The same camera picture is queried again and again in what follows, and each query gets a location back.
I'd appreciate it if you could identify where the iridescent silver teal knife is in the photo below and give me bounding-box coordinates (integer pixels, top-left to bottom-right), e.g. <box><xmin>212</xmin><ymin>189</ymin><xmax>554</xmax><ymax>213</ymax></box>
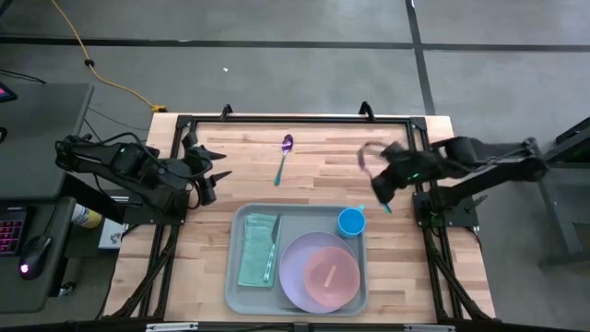
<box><xmin>263</xmin><ymin>214</ymin><xmax>283</xmax><ymax>284</ymax></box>

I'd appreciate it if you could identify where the black computer desk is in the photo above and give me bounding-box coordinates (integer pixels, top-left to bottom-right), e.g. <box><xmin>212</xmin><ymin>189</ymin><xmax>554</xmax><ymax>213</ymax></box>
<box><xmin>0</xmin><ymin>81</ymin><xmax>96</xmax><ymax>314</ymax></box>

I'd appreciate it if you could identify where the white bottle with yellow cap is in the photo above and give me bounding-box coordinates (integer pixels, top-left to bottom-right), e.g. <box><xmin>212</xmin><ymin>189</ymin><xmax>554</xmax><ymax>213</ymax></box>
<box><xmin>71</xmin><ymin>202</ymin><xmax>103</xmax><ymax>230</ymax></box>

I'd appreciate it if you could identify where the small screen device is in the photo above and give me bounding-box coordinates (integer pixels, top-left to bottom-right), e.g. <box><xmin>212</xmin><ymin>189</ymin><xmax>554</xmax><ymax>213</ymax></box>
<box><xmin>0</xmin><ymin>81</ymin><xmax>18</xmax><ymax>103</ymax></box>

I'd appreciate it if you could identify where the blue plastic cup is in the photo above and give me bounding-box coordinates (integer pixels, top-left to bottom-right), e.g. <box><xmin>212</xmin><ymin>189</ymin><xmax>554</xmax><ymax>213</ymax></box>
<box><xmin>336</xmin><ymin>205</ymin><xmax>368</xmax><ymax>239</ymax></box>

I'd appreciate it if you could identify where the backlit computer keyboard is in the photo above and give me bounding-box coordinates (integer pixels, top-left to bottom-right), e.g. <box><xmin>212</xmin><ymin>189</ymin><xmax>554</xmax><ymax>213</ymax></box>
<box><xmin>0</xmin><ymin>219</ymin><xmax>24</xmax><ymax>257</ymax></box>

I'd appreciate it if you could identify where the yellow extension cable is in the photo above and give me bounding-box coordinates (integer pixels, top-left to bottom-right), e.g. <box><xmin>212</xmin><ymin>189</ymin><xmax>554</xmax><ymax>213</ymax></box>
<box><xmin>50</xmin><ymin>0</ymin><xmax>170</xmax><ymax>114</ymax></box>

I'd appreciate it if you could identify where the lavender plastic plate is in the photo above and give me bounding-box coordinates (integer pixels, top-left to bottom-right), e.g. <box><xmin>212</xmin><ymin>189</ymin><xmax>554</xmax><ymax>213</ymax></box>
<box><xmin>278</xmin><ymin>231</ymin><xmax>362</xmax><ymax>315</ymax></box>

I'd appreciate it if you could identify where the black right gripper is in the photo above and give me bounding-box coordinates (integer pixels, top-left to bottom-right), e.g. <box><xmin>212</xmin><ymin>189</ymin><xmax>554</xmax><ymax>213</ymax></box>
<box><xmin>372</xmin><ymin>142</ymin><xmax>443</xmax><ymax>205</ymax></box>

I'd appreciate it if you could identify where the grey plastic tray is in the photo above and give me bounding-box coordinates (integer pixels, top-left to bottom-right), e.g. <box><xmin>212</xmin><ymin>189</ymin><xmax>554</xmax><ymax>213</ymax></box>
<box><xmin>224</xmin><ymin>202</ymin><xmax>370</xmax><ymax>318</ymax></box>

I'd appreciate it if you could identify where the thin black floor cable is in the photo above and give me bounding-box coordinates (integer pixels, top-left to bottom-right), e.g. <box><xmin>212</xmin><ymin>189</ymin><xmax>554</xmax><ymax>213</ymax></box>
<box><xmin>84</xmin><ymin>106</ymin><xmax>148</xmax><ymax>139</ymax></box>

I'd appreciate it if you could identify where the black aluminium table frame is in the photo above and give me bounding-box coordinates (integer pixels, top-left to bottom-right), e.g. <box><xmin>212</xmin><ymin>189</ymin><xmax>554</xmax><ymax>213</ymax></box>
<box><xmin>99</xmin><ymin>101</ymin><xmax>497</xmax><ymax>324</ymax></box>

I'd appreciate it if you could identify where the teal cloth napkin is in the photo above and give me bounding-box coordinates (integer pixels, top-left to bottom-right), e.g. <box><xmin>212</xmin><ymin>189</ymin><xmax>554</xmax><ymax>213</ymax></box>
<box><xmin>237</xmin><ymin>212</ymin><xmax>281</xmax><ymax>289</ymax></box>

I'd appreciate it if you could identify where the silver metal bracket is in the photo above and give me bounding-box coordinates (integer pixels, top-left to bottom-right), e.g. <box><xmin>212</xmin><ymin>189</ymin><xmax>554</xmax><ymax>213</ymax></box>
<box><xmin>404</xmin><ymin>324</ymin><xmax>455</xmax><ymax>332</ymax></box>
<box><xmin>146</xmin><ymin>322</ymin><xmax>199</xmax><ymax>332</ymax></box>

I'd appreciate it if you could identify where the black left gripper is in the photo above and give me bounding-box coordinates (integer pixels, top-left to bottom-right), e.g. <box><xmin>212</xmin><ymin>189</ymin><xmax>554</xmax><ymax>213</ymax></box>
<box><xmin>182</xmin><ymin>132</ymin><xmax>233</xmax><ymax>207</ymax></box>

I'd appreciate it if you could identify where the white cardboard box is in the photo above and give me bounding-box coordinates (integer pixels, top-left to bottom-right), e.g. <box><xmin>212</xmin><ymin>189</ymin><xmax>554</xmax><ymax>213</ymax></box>
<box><xmin>97</xmin><ymin>219</ymin><xmax>125</xmax><ymax>250</ymax></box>

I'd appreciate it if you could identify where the pink translucent bowl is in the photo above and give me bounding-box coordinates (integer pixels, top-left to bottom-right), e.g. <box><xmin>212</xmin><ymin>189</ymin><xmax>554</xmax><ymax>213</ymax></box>
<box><xmin>302</xmin><ymin>246</ymin><xmax>361</xmax><ymax>309</ymax></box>

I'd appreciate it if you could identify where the black computer mouse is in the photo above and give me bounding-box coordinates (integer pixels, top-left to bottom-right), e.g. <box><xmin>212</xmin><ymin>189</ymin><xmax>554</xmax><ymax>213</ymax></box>
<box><xmin>18</xmin><ymin>234</ymin><xmax>53</xmax><ymax>281</ymax></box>

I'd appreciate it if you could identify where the black side table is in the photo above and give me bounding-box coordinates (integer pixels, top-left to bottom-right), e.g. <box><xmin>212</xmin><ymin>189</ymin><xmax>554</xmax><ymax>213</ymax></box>
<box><xmin>509</xmin><ymin>117</ymin><xmax>590</xmax><ymax>268</ymax></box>

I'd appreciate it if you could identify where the iridescent purple teal spoon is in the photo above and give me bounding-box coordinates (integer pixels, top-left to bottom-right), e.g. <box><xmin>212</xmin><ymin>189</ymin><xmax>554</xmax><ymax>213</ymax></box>
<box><xmin>274</xmin><ymin>134</ymin><xmax>295</xmax><ymax>187</ymax></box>

